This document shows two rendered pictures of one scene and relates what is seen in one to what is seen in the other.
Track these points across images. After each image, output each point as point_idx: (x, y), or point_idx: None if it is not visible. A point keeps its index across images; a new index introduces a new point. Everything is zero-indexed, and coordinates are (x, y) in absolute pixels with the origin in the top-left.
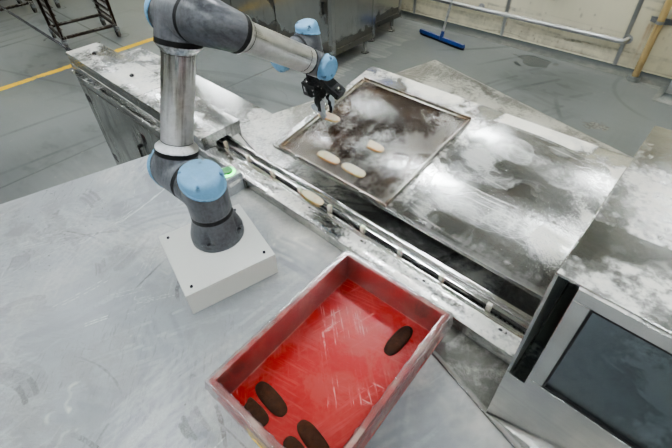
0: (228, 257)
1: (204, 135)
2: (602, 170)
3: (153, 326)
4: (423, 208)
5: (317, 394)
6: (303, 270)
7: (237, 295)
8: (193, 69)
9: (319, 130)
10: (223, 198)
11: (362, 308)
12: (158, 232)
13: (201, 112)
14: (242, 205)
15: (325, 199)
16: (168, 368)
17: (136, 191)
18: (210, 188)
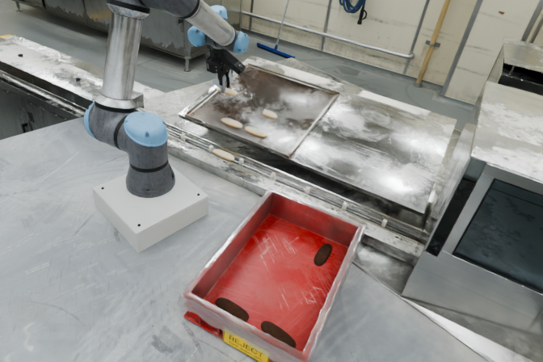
0: (166, 200)
1: None
2: (437, 127)
3: (101, 267)
4: (318, 157)
5: (270, 300)
6: (229, 211)
7: (176, 234)
8: (140, 31)
9: (218, 103)
10: (166, 145)
11: (288, 234)
12: (82, 189)
13: None
14: None
15: (235, 156)
16: (127, 299)
17: (48, 156)
18: (157, 134)
